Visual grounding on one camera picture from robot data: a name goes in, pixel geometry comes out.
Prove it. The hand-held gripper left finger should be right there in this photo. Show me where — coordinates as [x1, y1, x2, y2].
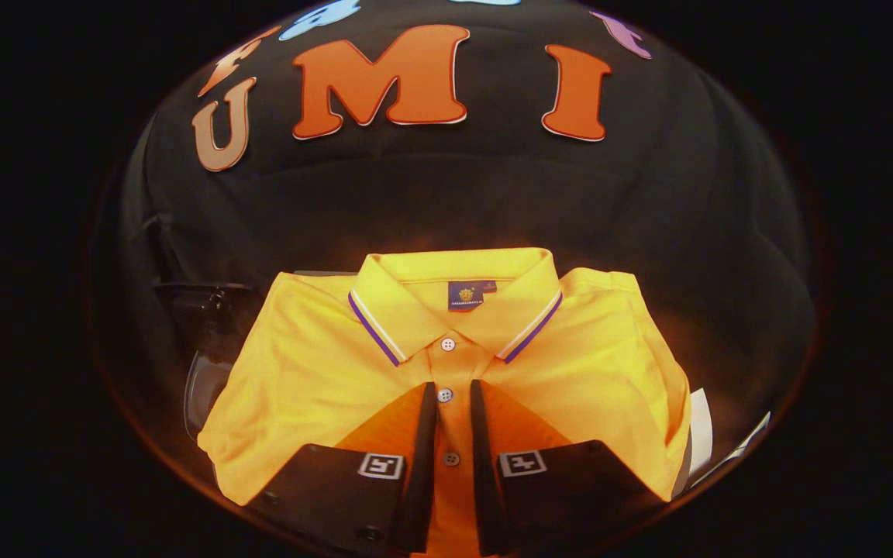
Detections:
[249, 381, 438, 556]

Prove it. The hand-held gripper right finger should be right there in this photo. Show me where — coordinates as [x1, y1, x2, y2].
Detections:
[470, 380, 668, 556]

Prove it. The yellow polo shirt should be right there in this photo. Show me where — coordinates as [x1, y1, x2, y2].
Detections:
[197, 248, 691, 558]

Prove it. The black backdrop cloth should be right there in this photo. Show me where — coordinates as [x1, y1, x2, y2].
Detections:
[102, 0, 818, 466]

